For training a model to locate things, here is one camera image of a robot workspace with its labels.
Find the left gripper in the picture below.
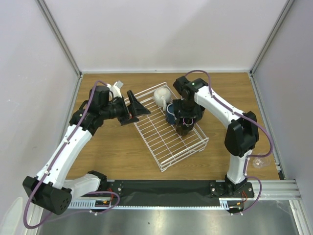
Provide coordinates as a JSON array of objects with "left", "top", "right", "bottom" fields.
[{"left": 101, "top": 91, "right": 150, "bottom": 126}]

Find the dark blue enamel mug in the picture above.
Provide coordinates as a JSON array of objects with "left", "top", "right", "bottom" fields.
[{"left": 166, "top": 103, "right": 176, "bottom": 125}]

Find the black mug white interior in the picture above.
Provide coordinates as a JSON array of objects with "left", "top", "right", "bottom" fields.
[{"left": 176, "top": 117, "right": 195, "bottom": 136}]

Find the white speckled mug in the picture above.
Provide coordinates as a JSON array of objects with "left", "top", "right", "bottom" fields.
[{"left": 154, "top": 87, "right": 172, "bottom": 111}]

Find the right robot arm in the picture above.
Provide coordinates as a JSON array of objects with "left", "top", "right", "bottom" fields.
[{"left": 172, "top": 76, "right": 259, "bottom": 197}]

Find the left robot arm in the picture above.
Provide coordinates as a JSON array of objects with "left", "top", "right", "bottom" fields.
[{"left": 22, "top": 84, "right": 150, "bottom": 215}]

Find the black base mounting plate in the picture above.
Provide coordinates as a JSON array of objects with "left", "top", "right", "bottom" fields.
[{"left": 108, "top": 180, "right": 254, "bottom": 207}]

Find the clear wine glass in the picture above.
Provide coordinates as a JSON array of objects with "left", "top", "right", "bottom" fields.
[{"left": 252, "top": 153, "right": 271, "bottom": 169}]

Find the white wire dish rack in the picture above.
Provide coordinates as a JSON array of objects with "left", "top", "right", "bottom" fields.
[{"left": 134, "top": 82, "right": 209, "bottom": 172}]

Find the aluminium cable duct rail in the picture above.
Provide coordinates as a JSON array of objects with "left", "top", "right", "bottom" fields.
[{"left": 68, "top": 198, "right": 96, "bottom": 209}]

